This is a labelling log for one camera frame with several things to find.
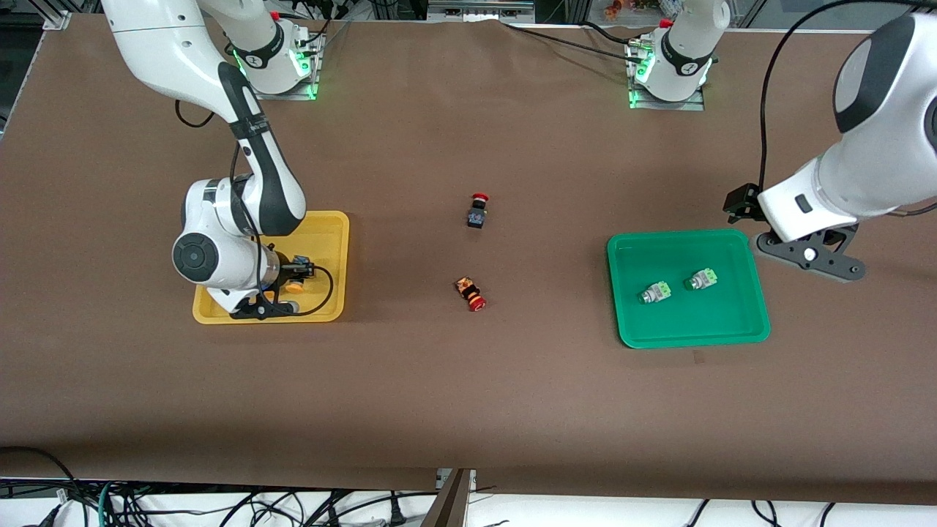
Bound aluminium frame rail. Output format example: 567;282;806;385
428;0;537;23

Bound black cable on table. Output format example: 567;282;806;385
501;20;649;67

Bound metal table leg bracket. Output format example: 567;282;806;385
421;468;478;527

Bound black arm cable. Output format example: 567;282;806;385
758;0;937;217
174;99;335;318

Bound colourful background items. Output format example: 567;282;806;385
603;0;663;20

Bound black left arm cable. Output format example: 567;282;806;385
758;0;937;217

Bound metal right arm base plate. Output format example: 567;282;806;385
242;28;325;101

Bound green plastic tray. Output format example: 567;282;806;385
607;229;771;349

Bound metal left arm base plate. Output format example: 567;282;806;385
626;38;707;112

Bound yellow plastic tray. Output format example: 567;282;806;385
193;211;351;325

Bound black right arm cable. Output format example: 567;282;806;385
174;99;335;318

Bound brown table cover sheet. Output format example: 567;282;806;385
0;15;937;506

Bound black floor cable bundle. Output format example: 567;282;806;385
0;445;440;527

